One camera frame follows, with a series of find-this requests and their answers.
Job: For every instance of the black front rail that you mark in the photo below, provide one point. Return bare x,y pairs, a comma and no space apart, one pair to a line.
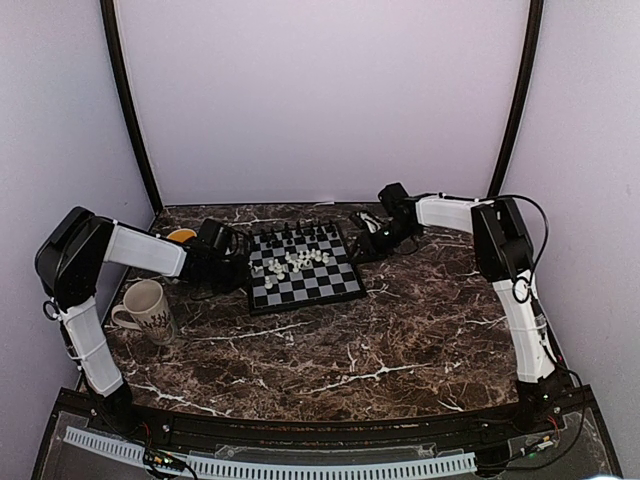
464,428

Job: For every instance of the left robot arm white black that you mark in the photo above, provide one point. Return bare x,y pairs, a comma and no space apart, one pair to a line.
69,264

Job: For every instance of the black chess pieces row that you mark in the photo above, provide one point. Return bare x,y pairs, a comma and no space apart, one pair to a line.
311,233

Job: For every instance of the white slotted cable duct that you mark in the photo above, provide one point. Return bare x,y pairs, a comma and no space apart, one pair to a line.
245,463

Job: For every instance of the white mug orange inside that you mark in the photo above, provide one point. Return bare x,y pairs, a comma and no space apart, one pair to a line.
182,236

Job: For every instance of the black grey chess board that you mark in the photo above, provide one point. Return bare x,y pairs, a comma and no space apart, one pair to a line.
337,282

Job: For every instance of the right black frame post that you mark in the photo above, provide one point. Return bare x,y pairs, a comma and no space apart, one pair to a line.
525,71

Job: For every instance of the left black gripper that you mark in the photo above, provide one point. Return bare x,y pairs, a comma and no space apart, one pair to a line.
242,277

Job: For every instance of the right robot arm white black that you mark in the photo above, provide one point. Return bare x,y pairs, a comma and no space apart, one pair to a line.
504,256

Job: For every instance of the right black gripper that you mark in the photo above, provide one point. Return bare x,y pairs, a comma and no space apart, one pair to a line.
370,249

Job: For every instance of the white mug floral pattern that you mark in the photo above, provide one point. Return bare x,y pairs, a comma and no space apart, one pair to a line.
145,308

